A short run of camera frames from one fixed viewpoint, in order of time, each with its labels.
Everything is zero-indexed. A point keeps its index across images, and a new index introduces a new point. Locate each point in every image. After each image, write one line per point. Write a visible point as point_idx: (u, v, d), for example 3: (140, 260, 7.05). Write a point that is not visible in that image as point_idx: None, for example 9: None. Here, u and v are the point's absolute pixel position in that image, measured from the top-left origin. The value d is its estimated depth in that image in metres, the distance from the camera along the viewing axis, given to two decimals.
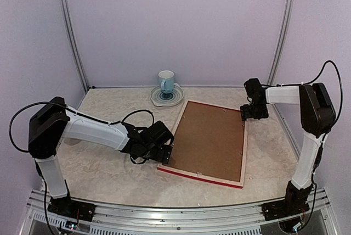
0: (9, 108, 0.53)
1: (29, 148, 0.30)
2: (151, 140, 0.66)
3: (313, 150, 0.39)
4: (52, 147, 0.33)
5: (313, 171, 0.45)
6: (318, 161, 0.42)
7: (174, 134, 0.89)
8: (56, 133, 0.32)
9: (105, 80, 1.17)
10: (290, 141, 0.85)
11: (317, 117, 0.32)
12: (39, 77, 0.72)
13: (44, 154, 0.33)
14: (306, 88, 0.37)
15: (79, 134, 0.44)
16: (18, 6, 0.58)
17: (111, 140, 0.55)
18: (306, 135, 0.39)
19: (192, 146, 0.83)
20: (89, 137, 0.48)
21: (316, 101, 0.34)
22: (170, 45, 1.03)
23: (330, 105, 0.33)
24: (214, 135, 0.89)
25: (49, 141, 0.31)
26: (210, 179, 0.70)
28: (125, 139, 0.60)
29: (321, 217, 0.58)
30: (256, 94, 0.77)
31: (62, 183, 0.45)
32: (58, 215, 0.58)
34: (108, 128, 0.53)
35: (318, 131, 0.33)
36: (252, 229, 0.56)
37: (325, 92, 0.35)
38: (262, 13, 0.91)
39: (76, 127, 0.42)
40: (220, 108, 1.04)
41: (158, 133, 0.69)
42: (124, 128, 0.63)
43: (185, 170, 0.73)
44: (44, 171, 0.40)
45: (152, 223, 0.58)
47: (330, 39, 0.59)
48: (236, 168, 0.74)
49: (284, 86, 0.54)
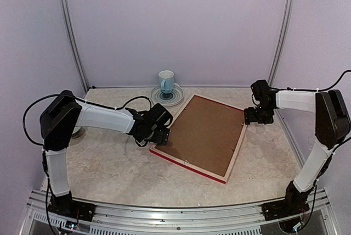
0: (9, 108, 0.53)
1: (46, 140, 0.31)
2: (153, 121, 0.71)
3: (321, 159, 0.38)
4: (67, 139, 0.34)
5: (316, 178, 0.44)
6: (325, 169, 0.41)
7: (175, 122, 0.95)
8: (71, 123, 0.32)
9: (105, 80, 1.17)
10: (290, 140, 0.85)
11: (332, 128, 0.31)
12: (39, 76, 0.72)
13: (60, 145, 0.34)
14: (324, 96, 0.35)
15: (90, 121, 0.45)
16: (18, 5, 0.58)
17: (119, 124, 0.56)
18: (318, 144, 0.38)
19: (189, 138, 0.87)
20: (98, 123, 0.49)
21: (333, 111, 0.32)
22: (170, 45, 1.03)
23: (345, 115, 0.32)
24: (210, 132, 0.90)
25: (64, 132, 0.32)
26: (195, 168, 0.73)
28: (132, 122, 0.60)
29: (321, 217, 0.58)
30: (265, 97, 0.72)
31: (66, 179, 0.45)
32: (58, 215, 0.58)
34: (115, 113, 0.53)
35: (333, 143, 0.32)
36: (252, 229, 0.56)
37: (342, 100, 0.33)
38: (263, 14, 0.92)
39: (88, 115, 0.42)
40: (224, 105, 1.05)
41: (159, 114, 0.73)
42: (129, 112, 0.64)
43: (175, 156, 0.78)
44: (50, 168, 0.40)
45: (152, 223, 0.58)
47: (330, 39, 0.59)
48: (226, 163, 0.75)
49: (299, 91, 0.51)
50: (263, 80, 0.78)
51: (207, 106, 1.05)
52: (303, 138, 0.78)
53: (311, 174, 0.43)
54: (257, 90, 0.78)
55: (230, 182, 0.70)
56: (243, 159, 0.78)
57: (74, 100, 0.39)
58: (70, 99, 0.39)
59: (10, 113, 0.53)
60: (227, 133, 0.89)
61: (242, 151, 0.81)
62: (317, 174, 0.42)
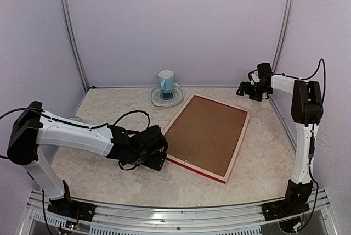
0: (9, 108, 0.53)
1: (9, 156, 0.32)
2: (141, 146, 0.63)
3: (304, 138, 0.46)
4: (32, 154, 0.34)
5: (309, 164, 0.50)
6: (312, 149, 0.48)
7: (175, 122, 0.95)
8: (32, 139, 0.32)
9: (105, 80, 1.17)
10: (290, 140, 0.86)
11: (303, 109, 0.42)
12: (39, 76, 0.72)
13: (24, 160, 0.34)
14: (301, 84, 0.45)
15: (55, 140, 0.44)
16: (17, 5, 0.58)
17: (93, 145, 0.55)
18: (299, 126, 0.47)
19: (189, 138, 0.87)
20: (65, 143, 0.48)
21: (305, 96, 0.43)
22: (171, 44, 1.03)
23: (318, 103, 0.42)
24: (209, 132, 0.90)
25: (27, 148, 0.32)
26: (195, 168, 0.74)
28: (109, 145, 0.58)
29: (321, 217, 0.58)
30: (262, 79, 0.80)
31: (56, 185, 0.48)
32: (58, 215, 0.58)
34: (88, 134, 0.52)
35: (304, 121, 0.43)
36: (252, 229, 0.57)
37: (318, 89, 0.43)
38: (263, 14, 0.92)
39: (50, 134, 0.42)
40: (224, 105, 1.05)
41: (151, 139, 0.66)
42: (109, 132, 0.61)
43: (175, 156, 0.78)
44: (35, 175, 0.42)
45: (152, 223, 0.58)
47: (330, 39, 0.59)
48: (225, 164, 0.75)
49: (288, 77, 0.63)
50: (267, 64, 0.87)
51: (207, 106, 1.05)
52: None
53: (302, 155, 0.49)
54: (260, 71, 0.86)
55: (230, 182, 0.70)
56: (243, 159, 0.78)
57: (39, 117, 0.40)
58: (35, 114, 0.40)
59: (10, 113, 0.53)
60: (226, 133, 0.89)
61: (242, 152, 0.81)
62: (307, 155, 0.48)
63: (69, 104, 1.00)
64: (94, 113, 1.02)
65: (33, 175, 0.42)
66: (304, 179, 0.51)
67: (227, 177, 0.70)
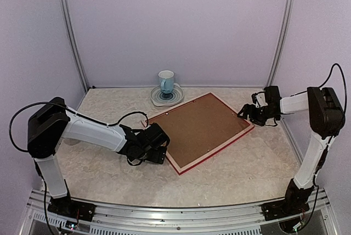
0: (9, 107, 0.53)
1: (29, 148, 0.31)
2: (147, 141, 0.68)
3: (317, 151, 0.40)
4: (51, 147, 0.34)
5: (315, 173, 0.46)
6: (323, 162, 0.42)
7: (176, 121, 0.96)
8: (56, 133, 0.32)
9: (105, 80, 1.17)
10: (289, 140, 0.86)
11: (324, 117, 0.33)
12: (39, 76, 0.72)
13: (43, 154, 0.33)
14: (315, 91, 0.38)
15: (78, 135, 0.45)
16: (17, 5, 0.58)
17: (109, 141, 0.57)
18: (314, 136, 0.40)
19: (187, 138, 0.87)
20: (86, 138, 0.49)
21: (324, 102, 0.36)
22: (171, 44, 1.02)
23: (338, 107, 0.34)
24: (199, 126, 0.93)
25: (50, 140, 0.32)
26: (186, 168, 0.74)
28: (124, 141, 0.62)
29: (321, 217, 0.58)
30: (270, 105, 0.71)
31: (62, 182, 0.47)
32: (58, 215, 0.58)
34: (107, 129, 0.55)
35: (324, 132, 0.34)
36: (252, 230, 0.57)
37: (334, 95, 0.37)
38: (263, 14, 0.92)
39: (78, 128, 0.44)
40: (228, 107, 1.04)
41: (155, 135, 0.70)
42: (122, 129, 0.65)
43: (169, 155, 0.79)
44: (43, 171, 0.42)
45: (152, 223, 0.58)
47: (330, 39, 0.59)
48: (191, 158, 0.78)
49: (298, 95, 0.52)
50: (275, 87, 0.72)
51: (210, 107, 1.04)
52: (303, 137, 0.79)
53: (310, 167, 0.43)
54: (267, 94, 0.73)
55: (230, 182, 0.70)
56: (243, 159, 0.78)
57: (63, 111, 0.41)
58: (61, 109, 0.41)
59: (10, 112, 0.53)
60: (221, 130, 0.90)
61: (243, 152, 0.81)
62: (315, 168, 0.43)
63: (69, 104, 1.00)
64: (94, 113, 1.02)
65: (42, 172, 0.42)
66: (306, 185, 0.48)
67: (184, 169, 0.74)
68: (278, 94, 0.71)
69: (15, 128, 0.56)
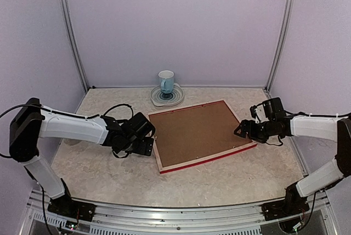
0: (10, 107, 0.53)
1: (10, 151, 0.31)
2: (132, 132, 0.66)
3: (333, 177, 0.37)
4: (33, 148, 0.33)
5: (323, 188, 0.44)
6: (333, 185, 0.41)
7: (175, 120, 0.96)
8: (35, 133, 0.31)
9: (106, 80, 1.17)
10: (290, 141, 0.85)
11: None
12: (39, 77, 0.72)
13: (25, 155, 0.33)
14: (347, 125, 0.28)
15: (56, 133, 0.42)
16: (17, 5, 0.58)
17: (91, 134, 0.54)
18: (334, 166, 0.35)
19: (183, 138, 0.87)
20: (65, 134, 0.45)
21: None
22: (171, 44, 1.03)
23: None
24: (192, 128, 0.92)
25: (30, 142, 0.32)
26: (175, 166, 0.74)
28: (106, 133, 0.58)
29: (321, 217, 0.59)
30: (277, 122, 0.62)
31: (56, 182, 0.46)
32: (58, 215, 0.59)
34: (86, 123, 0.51)
35: None
36: (252, 229, 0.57)
37: None
38: (263, 14, 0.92)
39: (53, 126, 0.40)
40: (230, 110, 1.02)
41: (139, 124, 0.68)
42: (103, 121, 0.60)
43: (162, 154, 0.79)
44: (36, 174, 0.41)
45: (152, 223, 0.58)
47: (330, 40, 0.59)
48: (176, 160, 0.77)
49: (319, 118, 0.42)
50: (278, 99, 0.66)
51: (210, 109, 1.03)
52: (304, 138, 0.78)
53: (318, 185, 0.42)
54: (270, 110, 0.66)
55: (230, 182, 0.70)
56: (243, 159, 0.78)
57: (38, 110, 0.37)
58: (35, 109, 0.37)
59: (11, 112, 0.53)
60: (217, 135, 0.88)
61: (242, 152, 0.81)
62: (324, 187, 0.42)
63: (69, 104, 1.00)
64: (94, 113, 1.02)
65: (35, 175, 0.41)
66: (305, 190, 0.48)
67: (165, 169, 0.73)
68: (282, 107, 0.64)
69: None
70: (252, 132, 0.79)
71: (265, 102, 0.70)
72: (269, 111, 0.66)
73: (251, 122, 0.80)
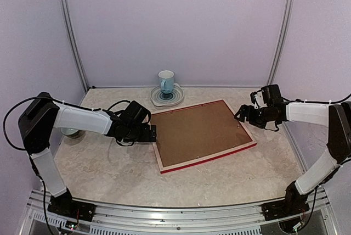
0: (10, 108, 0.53)
1: (24, 143, 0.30)
2: (130, 120, 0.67)
3: (327, 169, 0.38)
4: (47, 139, 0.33)
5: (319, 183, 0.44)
6: (329, 178, 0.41)
7: (175, 120, 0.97)
8: (50, 123, 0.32)
9: (105, 81, 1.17)
10: (290, 140, 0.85)
11: (346, 140, 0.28)
12: (40, 77, 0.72)
13: (38, 147, 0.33)
14: (339, 108, 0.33)
15: (68, 123, 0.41)
16: (17, 5, 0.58)
17: (98, 125, 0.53)
18: (328, 155, 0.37)
19: (183, 138, 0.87)
20: (76, 125, 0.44)
21: (349, 124, 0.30)
22: (170, 44, 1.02)
23: None
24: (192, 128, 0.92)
25: (45, 132, 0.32)
26: (176, 166, 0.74)
28: (111, 122, 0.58)
29: (321, 217, 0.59)
30: (273, 108, 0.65)
31: (59, 180, 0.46)
32: (58, 215, 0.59)
34: (94, 114, 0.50)
35: (345, 156, 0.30)
36: (252, 229, 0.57)
37: None
38: (263, 14, 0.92)
39: (67, 116, 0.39)
40: (230, 110, 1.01)
41: (135, 111, 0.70)
42: (106, 113, 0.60)
43: (163, 153, 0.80)
44: (42, 172, 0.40)
45: (152, 223, 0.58)
47: (331, 39, 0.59)
48: (176, 160, 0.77)
49: (312, 104, 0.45)
50: (275, 86, 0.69)
51: (210, 108, 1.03)
52: (303, 138, 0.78)
53: (315, 178, 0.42)
54: (268, 95, 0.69)
55: (230, 182, 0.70)
56: (243, 159, 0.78)
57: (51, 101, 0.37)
58: (48, 100, 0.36)
59: (11, 113, 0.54)
60: (218, 135, 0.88)
61: (242, 152, 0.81)
62: (320, 182, 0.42)
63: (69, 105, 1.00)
64: None
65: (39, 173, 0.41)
66: (303, 185, 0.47)
67: (165, 169, 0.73)
68: (279, 94, 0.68)
69: (13, 128, 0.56)
70: (251, 117, 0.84)
71: (263, 88, 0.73)
72: (265, 98, 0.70)
73: (250, 108, 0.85)
